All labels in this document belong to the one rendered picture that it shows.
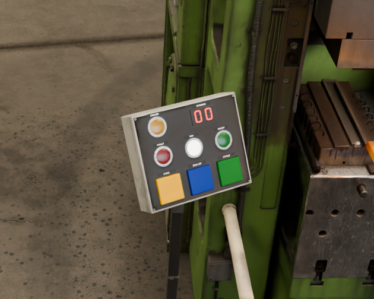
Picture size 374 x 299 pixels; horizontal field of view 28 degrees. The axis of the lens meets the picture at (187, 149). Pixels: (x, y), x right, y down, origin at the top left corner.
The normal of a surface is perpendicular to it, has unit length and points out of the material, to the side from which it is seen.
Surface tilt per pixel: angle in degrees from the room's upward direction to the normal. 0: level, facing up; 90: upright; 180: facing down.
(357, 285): 90
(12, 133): 0
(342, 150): 90
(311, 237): 90
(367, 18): 90
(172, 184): 60
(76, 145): 0
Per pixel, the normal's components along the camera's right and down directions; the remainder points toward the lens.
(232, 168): 0.45, 0.04
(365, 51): 0.07, 0.57
